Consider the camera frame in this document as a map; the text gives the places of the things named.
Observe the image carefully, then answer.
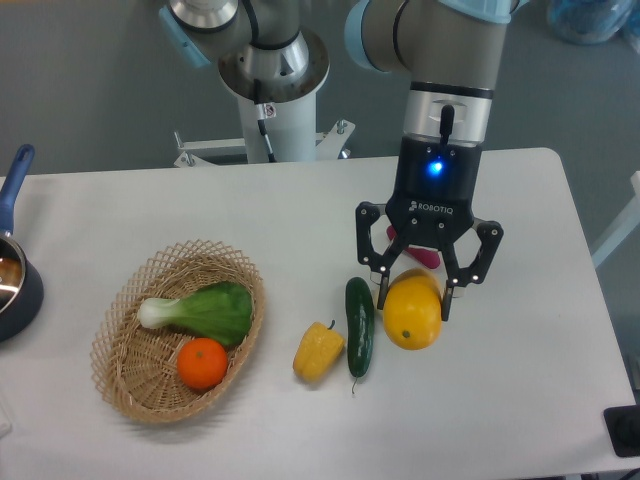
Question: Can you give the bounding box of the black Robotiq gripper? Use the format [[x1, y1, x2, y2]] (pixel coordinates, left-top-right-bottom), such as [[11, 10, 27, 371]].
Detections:
[[355, 137, 504, 321]]

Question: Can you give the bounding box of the yellow mango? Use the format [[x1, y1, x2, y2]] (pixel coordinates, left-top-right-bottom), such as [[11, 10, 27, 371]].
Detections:
[[382, 268, 442, 351]]

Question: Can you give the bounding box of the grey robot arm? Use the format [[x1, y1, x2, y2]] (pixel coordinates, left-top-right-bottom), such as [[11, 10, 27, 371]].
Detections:
[[159, 1, 516, 313]]

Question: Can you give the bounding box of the pink object behind gripper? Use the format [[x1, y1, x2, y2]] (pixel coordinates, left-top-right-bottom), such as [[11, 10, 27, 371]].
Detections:
[[403, 246, 441, 270]]

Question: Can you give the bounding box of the green cucumber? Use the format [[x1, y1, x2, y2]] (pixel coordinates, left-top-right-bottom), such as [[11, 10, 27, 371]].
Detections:
[[345, 277, 375, 392]]

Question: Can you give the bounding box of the yellow bell pepper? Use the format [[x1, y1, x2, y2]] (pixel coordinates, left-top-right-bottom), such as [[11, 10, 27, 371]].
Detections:
[[292, 320, 346, 384]]

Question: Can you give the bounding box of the green bok choy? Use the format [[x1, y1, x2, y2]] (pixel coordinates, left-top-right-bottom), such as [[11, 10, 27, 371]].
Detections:
[[137, 281, 253, 347]]

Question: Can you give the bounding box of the clear plastic bag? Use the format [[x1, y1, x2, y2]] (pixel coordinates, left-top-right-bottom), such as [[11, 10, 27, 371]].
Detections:
[[546, 0, 636, 46]]

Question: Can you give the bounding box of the orange fruit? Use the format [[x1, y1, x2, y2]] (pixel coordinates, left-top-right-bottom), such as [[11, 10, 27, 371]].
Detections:
[[176, 338, 228, 390]]

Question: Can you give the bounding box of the woven wicker basket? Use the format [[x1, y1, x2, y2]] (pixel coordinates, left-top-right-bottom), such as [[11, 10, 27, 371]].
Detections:
[[91, 240, 266, 424]]

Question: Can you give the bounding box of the black device at table edge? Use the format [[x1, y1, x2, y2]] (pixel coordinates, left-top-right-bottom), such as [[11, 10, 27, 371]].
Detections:
[[603, 405, 639, 458]]

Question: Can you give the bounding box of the blue saucepan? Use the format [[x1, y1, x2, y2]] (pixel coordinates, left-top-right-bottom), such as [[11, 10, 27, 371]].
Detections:
[[1, 144, 44, 342]]

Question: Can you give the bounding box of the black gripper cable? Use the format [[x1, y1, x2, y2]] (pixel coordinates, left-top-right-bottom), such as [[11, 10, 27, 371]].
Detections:
[[437, 104, 456, 149]]

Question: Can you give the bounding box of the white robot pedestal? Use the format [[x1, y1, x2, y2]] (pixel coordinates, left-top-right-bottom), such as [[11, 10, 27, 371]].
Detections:
[[174, 38, 356, 168]]

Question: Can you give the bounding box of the white frame at right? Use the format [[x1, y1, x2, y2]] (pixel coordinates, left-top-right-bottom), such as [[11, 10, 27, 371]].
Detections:
[[591, 171, 639, 268]]

